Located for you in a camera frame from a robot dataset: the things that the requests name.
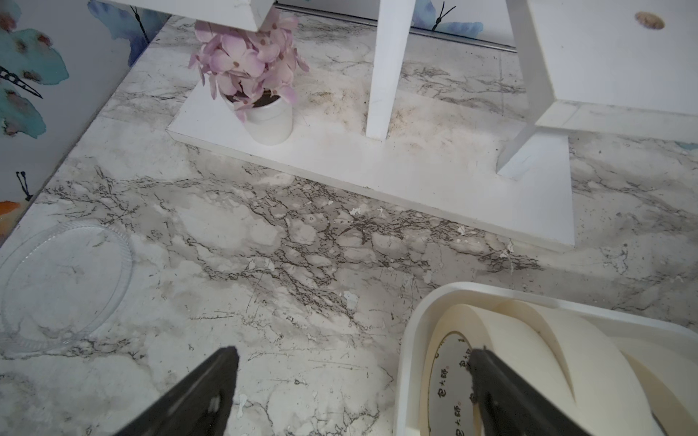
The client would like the pink flower white pot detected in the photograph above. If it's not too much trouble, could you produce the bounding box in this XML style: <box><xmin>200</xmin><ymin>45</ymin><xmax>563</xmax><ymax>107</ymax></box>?
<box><xmin>189</xmin><ymin>7</ymin><xmax>309</xmax><ymax>145</ymax></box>

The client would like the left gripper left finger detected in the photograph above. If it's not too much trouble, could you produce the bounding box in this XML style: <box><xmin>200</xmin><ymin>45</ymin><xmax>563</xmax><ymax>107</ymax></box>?
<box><xmin>118</xmin><ymin>346</ymin><xmax>239</xmax><ymax>436</ymax></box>

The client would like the white storage box tray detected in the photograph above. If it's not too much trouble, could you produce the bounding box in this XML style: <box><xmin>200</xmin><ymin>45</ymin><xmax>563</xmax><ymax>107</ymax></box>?
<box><xmin>393</xmin><ymin>282</ymin><xmax>697</xmax><ymax>435</ymax></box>

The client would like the white tiered display stand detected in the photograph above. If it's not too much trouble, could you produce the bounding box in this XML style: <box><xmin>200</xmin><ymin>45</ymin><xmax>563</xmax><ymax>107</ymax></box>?
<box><xmin>156</xmin><ymin>15</ymin><xmax>697</xmax><ymax>252</ymax></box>

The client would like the cream tape roll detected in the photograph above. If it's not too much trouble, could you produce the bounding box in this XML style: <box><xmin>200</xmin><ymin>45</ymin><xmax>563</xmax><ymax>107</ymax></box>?
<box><xmin>419</xmin><ymin>304</ymin><xmax>585</xmax><ymax>435</ymax></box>
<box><xmin>613</xmin><ymin>337</ymin><xmax>697</xmax><ymax>435</ymax></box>
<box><xmin>497</xmin><ymin>300</ymin><xmax>655</xmax><ymax>435</ymax></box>

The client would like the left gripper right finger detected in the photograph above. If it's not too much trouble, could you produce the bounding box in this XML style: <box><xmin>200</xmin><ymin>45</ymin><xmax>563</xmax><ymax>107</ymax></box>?
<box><xmin>467</xmin><ymin>349</ymin><xmax>586</xmax><ymax>435</ymax></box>

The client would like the clear plastic round lid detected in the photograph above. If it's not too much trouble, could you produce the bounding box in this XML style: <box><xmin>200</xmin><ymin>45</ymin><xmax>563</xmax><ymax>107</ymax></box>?
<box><xmin>1</xmin><ymin>221</ymin><xmax>134</xmax><ymax>354</ymax></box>

